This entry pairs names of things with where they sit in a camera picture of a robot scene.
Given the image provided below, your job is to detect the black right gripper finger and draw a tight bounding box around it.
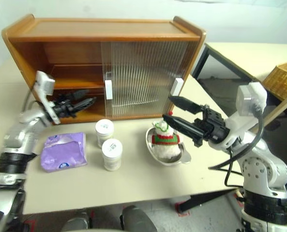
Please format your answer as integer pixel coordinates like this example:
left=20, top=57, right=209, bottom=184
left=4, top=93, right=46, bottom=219
left=162, top=114, right=206, bottom=147
left=168, top=95, right=204, bottom=115

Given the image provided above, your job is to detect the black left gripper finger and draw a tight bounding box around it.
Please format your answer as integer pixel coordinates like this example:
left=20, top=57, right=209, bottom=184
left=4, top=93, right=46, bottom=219
left=69, top=89, right=90, bottom=101
left=74, top=97, right=97, bottom=113

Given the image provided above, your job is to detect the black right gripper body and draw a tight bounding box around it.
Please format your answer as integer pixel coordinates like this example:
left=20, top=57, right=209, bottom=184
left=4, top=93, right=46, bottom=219
left=195, top=104, right=230, bottom=144

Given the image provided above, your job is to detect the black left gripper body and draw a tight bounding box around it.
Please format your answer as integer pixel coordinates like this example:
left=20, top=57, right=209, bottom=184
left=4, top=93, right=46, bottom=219
left=52, top=95, right=77, bottom=119

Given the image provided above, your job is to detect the tall white door handle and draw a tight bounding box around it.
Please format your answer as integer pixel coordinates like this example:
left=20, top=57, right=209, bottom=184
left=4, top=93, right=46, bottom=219
left=104, top=80, right=113, bottom=100

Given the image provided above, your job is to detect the white bottle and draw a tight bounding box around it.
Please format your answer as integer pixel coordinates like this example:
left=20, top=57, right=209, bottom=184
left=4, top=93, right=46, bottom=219
left=95, top=118, right=115, bottom=148
left=101, top=139, right=123, bottom=172

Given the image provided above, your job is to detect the ribbed glass door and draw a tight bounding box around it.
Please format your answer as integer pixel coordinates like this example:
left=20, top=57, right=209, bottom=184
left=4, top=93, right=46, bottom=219
left=101, top=41, right=190, bottom=120
left=109, top=41, right=198, bottom=119

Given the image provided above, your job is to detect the purple box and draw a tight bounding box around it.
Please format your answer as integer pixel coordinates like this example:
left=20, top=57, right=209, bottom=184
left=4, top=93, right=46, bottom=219
left=40, top=131, right=88, bottom=173

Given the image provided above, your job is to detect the white plush toy, striped scarf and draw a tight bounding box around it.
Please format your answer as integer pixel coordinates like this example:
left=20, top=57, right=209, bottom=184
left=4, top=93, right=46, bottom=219
left=151, top=111, right=184, bottom=163

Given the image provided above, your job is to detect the wooden cabinet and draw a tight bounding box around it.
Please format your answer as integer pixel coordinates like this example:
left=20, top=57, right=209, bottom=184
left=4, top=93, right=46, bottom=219
left=1, top=14, right=207, bottom=125

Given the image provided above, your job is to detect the metal bowl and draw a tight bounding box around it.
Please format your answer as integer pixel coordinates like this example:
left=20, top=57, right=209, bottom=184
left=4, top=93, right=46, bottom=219
left=145, top=126, right=192, bottom=167

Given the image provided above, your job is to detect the black-framed side table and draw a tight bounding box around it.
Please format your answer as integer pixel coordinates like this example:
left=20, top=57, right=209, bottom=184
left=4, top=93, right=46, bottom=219
left=191, top=42, right=287, bottom=132

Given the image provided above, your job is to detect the black table leg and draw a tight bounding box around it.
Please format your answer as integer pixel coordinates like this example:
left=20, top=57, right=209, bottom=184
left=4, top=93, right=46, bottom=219
left=176, top=188, right=240, bottom=214

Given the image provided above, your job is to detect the wicker basket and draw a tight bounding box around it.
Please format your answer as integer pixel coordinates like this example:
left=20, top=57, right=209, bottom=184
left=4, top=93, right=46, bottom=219
left=262, top=59, right=287, bottom=102

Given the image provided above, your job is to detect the red floor tape marker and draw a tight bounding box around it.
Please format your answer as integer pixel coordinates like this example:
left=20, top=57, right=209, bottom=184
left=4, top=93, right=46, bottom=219
left=174, top=201, right=192, bottom=218
left=23, top=218, right=39, bottom=232

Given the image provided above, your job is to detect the dark rounded shape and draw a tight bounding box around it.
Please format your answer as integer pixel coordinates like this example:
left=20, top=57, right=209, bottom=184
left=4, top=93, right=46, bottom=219
left=120, top=205, right=159, bottom=232

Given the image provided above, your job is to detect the grey rounded shape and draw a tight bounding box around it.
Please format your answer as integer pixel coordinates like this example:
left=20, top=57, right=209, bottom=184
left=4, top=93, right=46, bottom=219
left=60, top=211, right=90, bottom=232

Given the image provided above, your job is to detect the short white door handle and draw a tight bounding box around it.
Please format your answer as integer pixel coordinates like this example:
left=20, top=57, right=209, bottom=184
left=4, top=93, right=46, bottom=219
left=171, top=77, right=184, bottom=96

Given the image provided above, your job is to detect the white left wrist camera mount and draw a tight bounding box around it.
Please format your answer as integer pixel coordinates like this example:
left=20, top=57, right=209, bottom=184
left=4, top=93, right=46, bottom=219
left=32, top=70, right=61, bottom=125

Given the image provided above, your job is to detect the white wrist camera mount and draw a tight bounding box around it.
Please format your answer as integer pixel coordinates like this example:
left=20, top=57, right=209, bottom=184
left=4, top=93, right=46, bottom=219
left=32, top=70, right=61, bottom=125
left=224, top=81, right=268, bottom=151

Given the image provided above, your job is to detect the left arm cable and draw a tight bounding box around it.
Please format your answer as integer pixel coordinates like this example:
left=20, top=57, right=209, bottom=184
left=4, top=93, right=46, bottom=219
left=23, top=90, right=41, bottom=111

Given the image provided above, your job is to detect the ribbed glass door, short handle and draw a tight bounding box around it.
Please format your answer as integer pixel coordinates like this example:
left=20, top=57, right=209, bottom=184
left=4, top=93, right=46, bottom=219
left=109, top=41, right=198, bottom=119

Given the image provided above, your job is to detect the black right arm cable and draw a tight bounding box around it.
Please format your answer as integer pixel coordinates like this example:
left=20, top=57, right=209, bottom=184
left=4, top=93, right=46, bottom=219
left=208, top=103, right=264, bottom=188

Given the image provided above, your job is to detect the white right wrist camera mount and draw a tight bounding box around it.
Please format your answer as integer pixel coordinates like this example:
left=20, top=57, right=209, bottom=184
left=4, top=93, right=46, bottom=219
left=224, top=81, right=268, bottom=151

